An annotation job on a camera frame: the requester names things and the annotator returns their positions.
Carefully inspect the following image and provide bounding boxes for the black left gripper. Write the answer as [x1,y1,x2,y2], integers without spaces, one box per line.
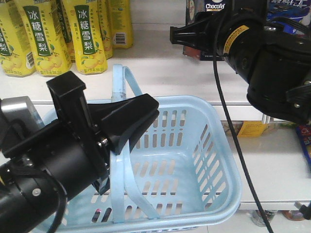
[2,71,159,199]

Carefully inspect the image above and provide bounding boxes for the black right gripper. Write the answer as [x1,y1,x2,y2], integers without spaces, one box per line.
[170,0,267,73]

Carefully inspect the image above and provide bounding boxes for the dark blue Chocofello cookie box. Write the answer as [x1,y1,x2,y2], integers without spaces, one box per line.
[183,0,228,61]

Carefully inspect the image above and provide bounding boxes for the light blue shopping basket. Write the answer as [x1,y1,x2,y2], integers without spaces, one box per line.
[36,63,243,233]

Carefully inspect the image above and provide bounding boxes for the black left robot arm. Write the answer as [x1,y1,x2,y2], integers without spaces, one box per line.
[0,71,159,233]

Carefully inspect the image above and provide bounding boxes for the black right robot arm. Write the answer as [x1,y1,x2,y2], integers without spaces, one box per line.
[170,0,311,124]

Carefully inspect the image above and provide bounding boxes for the blue Oreo cookie tub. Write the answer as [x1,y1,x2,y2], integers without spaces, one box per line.
[266,2,310,35]

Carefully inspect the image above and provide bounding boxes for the yellow pear drink bottle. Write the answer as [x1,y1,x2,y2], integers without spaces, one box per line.
[62,0,107,75]
[14,0,71,77]
[0,0,35,77]

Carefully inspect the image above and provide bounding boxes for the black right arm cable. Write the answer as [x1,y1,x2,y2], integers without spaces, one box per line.
[212,0,311,233]

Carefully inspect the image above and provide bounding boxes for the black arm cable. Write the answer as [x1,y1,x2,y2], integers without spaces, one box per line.
[0,120,69,233]
[212,0,311,233]

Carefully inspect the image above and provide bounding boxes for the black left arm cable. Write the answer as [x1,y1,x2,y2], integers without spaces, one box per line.
[0,120,69,233]

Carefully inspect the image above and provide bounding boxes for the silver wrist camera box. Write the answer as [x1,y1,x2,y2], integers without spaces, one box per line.
[0,96,44,133]

